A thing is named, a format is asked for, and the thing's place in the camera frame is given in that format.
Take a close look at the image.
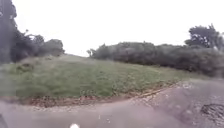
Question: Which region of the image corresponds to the grass field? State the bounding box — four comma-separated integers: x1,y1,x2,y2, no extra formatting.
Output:
0,53,214,100

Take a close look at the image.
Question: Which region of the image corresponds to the gravel path edge strip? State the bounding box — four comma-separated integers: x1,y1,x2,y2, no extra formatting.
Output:
0,79,188,108

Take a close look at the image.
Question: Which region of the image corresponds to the dark hedge of bushes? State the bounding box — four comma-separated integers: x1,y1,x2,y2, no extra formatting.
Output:
87,41,224,78

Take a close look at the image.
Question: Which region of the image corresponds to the grey asphalt path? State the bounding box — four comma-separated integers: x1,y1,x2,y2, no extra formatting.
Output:
0,78,224,128

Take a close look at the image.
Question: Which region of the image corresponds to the robot's own part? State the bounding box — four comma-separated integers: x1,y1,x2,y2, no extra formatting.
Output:
69,123,81,128

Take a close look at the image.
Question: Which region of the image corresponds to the clump of dark trees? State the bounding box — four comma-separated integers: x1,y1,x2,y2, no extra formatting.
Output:
0,0,66,64

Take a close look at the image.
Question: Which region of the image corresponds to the dark tree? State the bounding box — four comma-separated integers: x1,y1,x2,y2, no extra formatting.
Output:
184,23,224,51

